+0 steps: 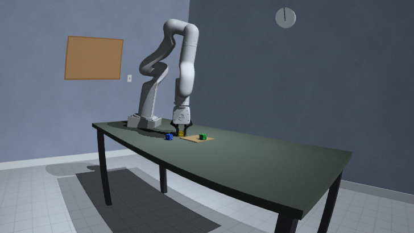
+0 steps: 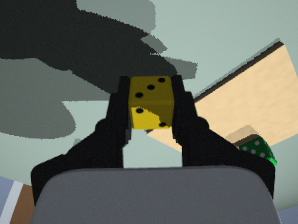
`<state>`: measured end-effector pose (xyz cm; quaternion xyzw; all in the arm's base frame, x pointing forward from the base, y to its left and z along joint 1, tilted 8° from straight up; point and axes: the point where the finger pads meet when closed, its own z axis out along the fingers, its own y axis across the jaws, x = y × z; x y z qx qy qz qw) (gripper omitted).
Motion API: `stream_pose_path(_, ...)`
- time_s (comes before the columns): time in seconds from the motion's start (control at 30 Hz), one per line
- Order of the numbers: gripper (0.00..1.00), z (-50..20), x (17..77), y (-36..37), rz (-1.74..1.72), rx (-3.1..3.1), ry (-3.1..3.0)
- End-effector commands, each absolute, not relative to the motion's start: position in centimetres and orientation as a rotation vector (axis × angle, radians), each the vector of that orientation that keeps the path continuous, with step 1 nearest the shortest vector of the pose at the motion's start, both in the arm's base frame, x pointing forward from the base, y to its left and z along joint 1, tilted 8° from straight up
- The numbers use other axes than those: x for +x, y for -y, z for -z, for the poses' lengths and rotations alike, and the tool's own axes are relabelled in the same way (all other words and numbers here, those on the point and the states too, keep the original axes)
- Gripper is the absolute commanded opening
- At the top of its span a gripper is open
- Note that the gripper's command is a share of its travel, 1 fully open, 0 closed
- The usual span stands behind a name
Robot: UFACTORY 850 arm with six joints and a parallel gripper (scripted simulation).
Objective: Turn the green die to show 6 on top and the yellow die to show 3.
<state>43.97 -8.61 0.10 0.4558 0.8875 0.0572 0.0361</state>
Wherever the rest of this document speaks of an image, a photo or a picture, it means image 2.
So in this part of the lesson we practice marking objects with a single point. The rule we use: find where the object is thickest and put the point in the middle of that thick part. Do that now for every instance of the tan flat mat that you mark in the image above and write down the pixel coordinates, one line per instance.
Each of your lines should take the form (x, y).
(259, 100)

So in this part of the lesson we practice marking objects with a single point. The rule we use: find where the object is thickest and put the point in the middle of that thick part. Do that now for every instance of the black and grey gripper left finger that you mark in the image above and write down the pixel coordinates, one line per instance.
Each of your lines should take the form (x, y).
(101, 149)

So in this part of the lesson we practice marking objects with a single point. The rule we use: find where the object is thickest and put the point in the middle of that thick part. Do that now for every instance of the yellow die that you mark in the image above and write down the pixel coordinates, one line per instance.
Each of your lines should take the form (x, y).
(151, 102)

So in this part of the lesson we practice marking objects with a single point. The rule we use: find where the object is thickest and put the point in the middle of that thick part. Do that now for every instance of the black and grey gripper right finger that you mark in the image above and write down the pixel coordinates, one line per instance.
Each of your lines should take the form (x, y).
(203, 147)

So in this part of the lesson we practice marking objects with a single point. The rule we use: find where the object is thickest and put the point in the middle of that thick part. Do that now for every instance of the green die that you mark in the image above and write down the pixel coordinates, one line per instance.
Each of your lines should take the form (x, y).
(259, 147)

